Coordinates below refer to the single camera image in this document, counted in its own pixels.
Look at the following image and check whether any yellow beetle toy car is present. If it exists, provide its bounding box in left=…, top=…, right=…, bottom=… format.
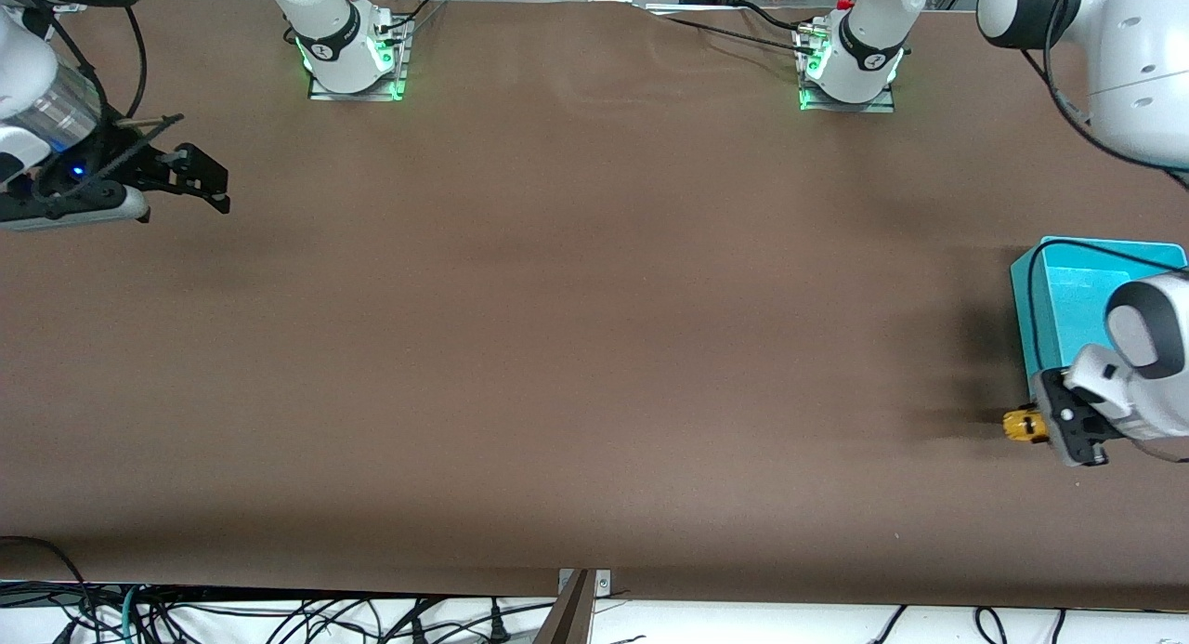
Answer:
left=1002, top=409, right=1051, bottom=444

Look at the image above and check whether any black cable at right base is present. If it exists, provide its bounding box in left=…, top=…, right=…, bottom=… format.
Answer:
left=376, top=0, right=447, bottom=33

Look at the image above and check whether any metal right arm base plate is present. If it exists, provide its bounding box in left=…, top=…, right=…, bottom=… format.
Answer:
left=307, top=17, right=410, bottom=102

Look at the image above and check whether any teal plastic bin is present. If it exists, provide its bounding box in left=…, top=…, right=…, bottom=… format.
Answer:
left=1011, top=237, right=1189, bottom=394

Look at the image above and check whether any long black base cable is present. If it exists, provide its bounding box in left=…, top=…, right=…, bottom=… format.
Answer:
left=641, top=1, right=818, bottom=58

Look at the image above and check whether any black looping floor cable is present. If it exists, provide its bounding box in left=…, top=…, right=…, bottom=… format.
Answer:
left=0, top=536, right=94, bottom=644

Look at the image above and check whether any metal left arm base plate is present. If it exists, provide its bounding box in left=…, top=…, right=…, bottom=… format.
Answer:
left=799, top=21, right=897, bottom=113

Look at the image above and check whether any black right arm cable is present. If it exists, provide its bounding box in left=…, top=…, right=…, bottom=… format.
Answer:
left=119, top=3, right=150, bottom=120

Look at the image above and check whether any dark beam under table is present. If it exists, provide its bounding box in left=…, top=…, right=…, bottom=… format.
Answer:
left=532, top=570, right=595, bottom=644

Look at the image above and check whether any short black base cable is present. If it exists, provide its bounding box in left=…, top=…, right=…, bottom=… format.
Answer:
left=741, top=1, right=804, bottom=32

